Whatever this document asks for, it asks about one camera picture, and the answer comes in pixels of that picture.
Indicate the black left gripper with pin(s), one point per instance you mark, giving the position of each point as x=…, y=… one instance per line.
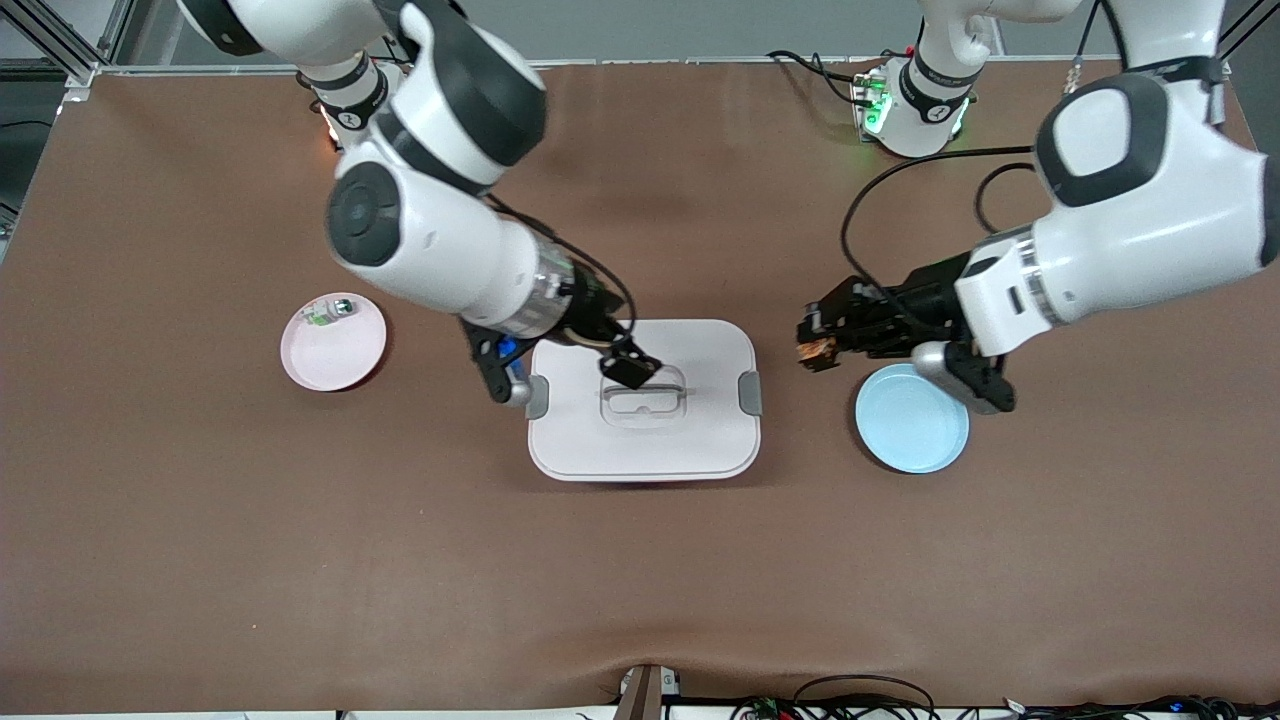
x=921, y=297

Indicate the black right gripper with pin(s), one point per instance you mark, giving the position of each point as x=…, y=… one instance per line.
x=594, y=311

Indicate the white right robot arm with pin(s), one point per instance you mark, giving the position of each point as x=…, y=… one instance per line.
x=440, y=200

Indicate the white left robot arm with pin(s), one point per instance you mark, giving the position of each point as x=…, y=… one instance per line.
x=1150, y=220

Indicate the white lidded box grey latches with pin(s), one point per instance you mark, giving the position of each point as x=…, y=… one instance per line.
x=640, y=440

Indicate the light blue round plate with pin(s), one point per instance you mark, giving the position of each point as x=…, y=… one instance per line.
x=905, y=430

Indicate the pale pink round plate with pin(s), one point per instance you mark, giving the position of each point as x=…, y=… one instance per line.
x=330, y=355

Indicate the brown table cover mat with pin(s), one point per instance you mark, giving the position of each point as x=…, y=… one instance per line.
x=300, y=560

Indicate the metal table edge bracket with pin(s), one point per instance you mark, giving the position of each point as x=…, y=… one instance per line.
x=645, y=695

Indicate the aluminium profile frame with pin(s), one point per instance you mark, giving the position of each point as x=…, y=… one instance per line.
x=75, y=45

